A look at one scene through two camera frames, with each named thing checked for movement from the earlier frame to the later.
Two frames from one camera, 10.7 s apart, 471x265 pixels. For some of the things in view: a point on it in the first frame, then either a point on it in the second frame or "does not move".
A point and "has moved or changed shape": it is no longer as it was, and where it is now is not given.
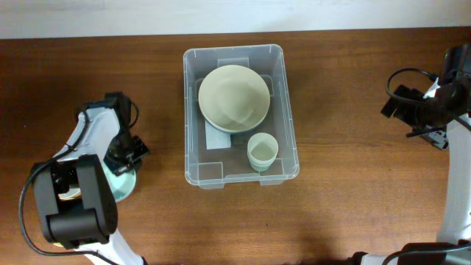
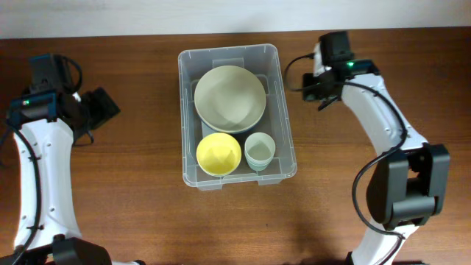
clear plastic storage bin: [238, 121] does not move
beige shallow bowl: [234, 97] does not move
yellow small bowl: [67, 194] has moved or changed shape
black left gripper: [119, 167] to [104, 112]
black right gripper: [403, 111] to [309, 79]
